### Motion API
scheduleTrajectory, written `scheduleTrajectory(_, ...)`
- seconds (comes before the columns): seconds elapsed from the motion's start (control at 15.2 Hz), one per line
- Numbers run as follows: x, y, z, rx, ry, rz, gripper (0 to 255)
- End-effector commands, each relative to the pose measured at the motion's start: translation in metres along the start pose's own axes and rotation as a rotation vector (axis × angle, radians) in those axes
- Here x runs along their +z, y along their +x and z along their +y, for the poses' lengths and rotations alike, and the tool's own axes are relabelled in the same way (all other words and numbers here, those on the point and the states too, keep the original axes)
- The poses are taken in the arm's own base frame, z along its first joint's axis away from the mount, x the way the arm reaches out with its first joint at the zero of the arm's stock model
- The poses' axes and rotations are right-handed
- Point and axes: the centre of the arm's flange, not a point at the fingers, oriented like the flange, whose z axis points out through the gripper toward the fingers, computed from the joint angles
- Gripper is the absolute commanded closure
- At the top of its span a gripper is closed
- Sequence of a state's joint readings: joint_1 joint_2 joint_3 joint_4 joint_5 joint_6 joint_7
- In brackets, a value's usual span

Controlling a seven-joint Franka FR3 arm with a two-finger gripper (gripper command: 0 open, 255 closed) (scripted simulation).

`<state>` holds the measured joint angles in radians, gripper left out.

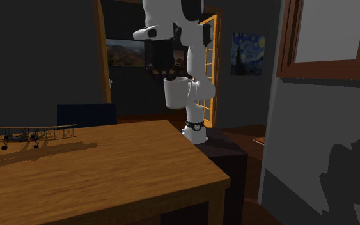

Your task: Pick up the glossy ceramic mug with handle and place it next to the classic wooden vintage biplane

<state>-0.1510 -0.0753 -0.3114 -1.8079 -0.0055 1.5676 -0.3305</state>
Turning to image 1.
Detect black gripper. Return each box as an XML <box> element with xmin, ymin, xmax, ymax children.
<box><xmin>144</xmin><ymin>38</ymin><xmax>183</xmax><ymax>81</ymax></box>

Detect white mug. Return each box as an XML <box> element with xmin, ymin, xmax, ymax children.
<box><xmin>162</xmin><ymin>75</ymin><xmax>197</xmax><ymax>110</ymax></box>

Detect orange glazed door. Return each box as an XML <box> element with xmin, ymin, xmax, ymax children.
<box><xmin>194</xmin><ymin>13</ymin><xmax>222</xmax><ymax>129</ymax></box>

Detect dark robot stand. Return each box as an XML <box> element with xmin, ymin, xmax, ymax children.
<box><xmin>194</xmin><ymin>127</ymin><xmax>249</xmax><ymax>225</ymax></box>

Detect wooden table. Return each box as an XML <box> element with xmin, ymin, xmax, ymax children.
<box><xmin>0</xmin><ymin>119</ymin><xmax>231</xmax><ymax>225</ymax></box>

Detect model biplane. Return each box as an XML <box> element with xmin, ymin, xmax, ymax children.
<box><xmin>0</xmin><ymin>123</ymin><xmax>79</xmax><ymax>151</ymax></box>

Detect brown framed window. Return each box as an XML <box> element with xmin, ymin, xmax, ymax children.
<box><xmin>276</xmin><ymin>0</ymin><xmax>360</xmax><ymax>81</ymax></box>

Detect landscape wall picture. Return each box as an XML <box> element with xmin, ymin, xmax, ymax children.
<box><xmin>105</xmin><ymin>38</ymin><xmax>146</xmax><ymax>68</ymax></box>

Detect brown wooden door frame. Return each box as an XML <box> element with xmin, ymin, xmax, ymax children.
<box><xmin>93</xmin><ymin>0</ymin><xmax>113</xmax><ymax>104</ymax></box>

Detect starry night wall picture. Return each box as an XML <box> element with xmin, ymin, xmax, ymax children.
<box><xmin>230</xmin><ymin>32</ymin><xmax>267</xmax><ymax>77</ymax></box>

